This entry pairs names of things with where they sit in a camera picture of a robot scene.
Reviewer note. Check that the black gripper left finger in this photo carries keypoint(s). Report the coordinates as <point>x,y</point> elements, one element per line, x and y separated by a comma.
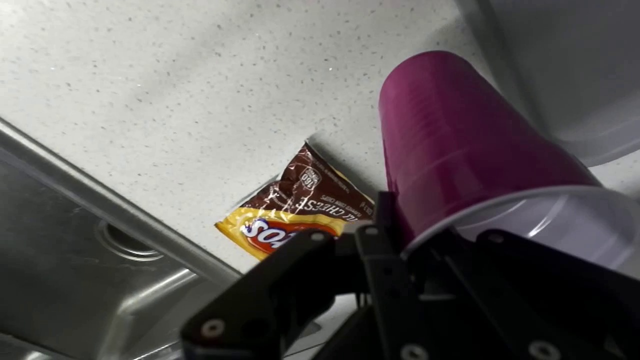
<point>280,287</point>

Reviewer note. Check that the yellow brown chip bag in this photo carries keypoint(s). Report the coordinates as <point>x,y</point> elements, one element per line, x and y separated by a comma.
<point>312,193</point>

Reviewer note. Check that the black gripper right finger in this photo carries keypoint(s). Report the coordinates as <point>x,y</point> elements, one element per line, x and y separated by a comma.
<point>547,301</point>

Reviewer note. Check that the purple plastic cup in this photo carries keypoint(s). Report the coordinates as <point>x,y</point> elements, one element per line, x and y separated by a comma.
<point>460,133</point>

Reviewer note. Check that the stainless steel sink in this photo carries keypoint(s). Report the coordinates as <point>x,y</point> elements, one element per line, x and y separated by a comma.
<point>67,267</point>

